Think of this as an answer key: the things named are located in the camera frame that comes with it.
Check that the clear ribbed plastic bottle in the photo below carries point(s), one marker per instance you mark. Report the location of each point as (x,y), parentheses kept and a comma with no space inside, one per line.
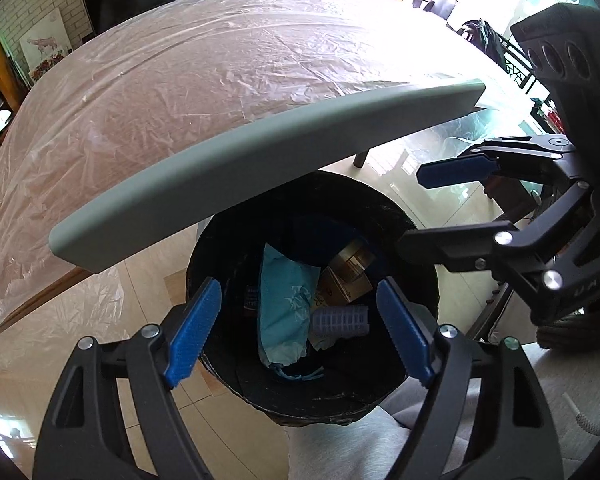
(341,321)

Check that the brown cardboard box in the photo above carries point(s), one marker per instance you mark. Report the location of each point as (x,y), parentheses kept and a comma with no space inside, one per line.
(352,265)

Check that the giraffe wall poster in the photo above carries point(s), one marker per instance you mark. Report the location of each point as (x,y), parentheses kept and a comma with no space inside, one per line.
(42,45)

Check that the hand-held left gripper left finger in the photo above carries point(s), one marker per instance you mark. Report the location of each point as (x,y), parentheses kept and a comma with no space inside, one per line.
(195,330)

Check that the clear plastic table cover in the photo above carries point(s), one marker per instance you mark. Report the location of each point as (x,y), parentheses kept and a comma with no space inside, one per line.
(180,70)

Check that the grey foam edge guard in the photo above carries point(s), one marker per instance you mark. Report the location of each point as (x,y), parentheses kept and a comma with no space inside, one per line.
(260,150)

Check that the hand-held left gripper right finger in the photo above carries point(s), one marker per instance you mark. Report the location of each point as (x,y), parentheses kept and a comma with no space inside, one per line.
(405,331)

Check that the black round trash bin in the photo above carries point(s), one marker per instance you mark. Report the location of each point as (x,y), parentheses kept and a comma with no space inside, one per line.
(370,220)

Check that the dark jacket on chair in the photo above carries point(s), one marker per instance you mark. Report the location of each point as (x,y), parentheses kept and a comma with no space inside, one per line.
(485,40)

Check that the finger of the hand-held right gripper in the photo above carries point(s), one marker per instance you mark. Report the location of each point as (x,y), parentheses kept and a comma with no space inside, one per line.
(452,170)
(450,245)

